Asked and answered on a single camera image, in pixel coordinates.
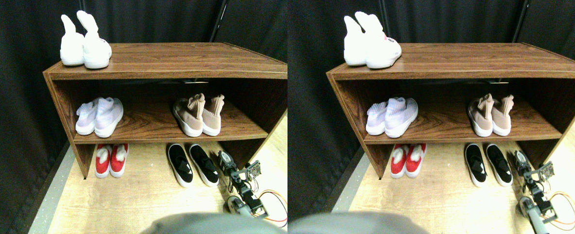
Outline black bracket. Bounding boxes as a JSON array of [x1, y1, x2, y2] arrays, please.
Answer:
[[239, 161, 262, 184]]

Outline black shoe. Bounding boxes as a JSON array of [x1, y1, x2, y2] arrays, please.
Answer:
[[167, 143, 194, 188], [485, 143, 513, 187], [464, 143, 488, 188], [189, 144, 220, 187]]

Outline white shoe with red mark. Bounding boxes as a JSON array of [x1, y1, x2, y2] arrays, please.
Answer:
[[77, 11, 112, 69], [355, 12, 402, 69]]

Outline beige shoe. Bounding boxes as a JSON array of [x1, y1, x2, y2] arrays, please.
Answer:
[[173, 94, 205, 137], [491, 95, 514, 137], [201, 95, 225, 137], [468, 94, 495, 137]]

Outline brown shoe rack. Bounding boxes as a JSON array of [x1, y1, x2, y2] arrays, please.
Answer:
[[326, 42, 575, 180], [43, 42, 288, 179]]

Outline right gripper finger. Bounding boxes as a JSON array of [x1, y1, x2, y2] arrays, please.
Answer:
[[218, 151, 239, 176], [513, 150, 532, 176]]

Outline lilac shoe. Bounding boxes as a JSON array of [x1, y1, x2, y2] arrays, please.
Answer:
[[94, 97, 124, 138], [365, 101, 390, 136], [76, 99, 102, 136], [384, 97, 419, 138]]

